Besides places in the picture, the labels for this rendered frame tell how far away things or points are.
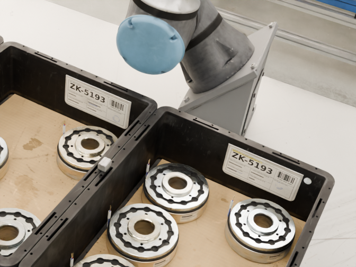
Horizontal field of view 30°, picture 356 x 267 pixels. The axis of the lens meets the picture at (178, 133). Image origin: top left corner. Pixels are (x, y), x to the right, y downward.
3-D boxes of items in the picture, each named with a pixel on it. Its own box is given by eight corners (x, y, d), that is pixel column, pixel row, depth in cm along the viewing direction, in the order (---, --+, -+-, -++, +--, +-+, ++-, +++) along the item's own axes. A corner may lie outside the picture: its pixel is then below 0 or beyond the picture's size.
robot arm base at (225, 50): (202, 66, 142) (175, 29, 139) (260, 34, 134) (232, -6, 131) (183, 103, 131) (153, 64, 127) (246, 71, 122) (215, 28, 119)
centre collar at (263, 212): (254, 206, 102) (255, 203, 102) (283, 221, 101) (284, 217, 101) (240, 225, 99) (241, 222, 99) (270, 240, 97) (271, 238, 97)
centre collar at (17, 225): (3, 216, 94) (3, 213, 93) (33, 230, 92) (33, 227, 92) (-19, 239, 90) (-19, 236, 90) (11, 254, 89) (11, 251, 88)
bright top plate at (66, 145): (85, 119, 113) (85, 117, 112) (133, 147, 109) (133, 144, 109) (44, 149, 106) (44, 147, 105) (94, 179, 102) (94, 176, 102)
